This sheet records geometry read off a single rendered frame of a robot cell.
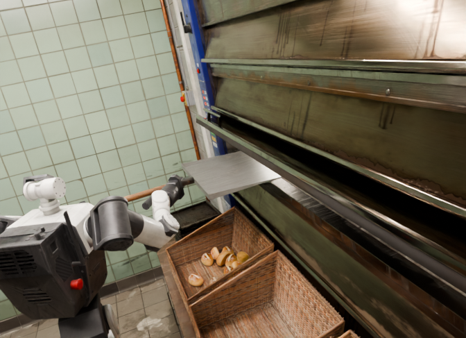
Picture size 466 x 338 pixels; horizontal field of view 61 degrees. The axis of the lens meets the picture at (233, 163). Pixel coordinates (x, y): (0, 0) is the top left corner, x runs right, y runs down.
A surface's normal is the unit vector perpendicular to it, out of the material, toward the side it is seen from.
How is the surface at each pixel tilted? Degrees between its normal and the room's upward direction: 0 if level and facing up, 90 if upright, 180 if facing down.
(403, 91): 90
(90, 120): 90
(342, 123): 70
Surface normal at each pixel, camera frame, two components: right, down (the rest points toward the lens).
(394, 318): -0.94, -0.06
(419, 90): -0.93, 0.27
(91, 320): 0.11, -0.50
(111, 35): 0.32, 0.25
